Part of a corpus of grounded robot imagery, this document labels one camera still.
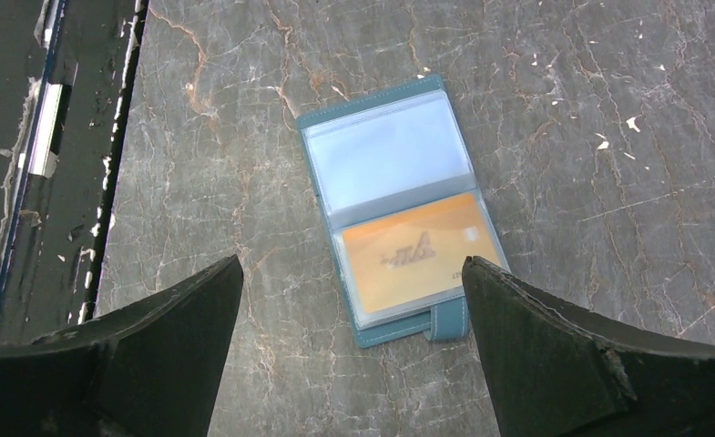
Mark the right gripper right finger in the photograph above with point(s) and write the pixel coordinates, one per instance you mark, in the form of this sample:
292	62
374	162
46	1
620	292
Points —
553	368

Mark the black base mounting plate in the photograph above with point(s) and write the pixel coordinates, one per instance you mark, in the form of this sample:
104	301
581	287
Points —
67	71

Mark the blue card holder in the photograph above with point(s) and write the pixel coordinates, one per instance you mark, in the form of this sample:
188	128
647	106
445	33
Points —
378	155

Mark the gold credit card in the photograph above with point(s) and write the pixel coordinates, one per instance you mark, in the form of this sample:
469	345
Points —
411	260

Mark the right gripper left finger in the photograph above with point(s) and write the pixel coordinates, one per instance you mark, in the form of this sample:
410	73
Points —
152	368

